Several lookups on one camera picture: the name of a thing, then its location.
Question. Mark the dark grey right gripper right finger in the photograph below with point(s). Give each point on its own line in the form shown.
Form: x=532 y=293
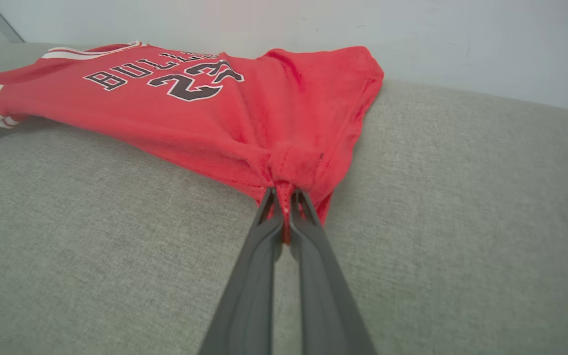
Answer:
x=323 y=305

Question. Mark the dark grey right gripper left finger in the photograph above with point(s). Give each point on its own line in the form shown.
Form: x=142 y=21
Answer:
x=249 y=296

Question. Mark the red basketball jersey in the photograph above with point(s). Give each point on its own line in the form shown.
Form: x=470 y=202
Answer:
x=215 y=123

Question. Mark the grey fabric sofa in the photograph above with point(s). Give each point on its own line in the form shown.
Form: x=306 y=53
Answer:
x=461 y=222

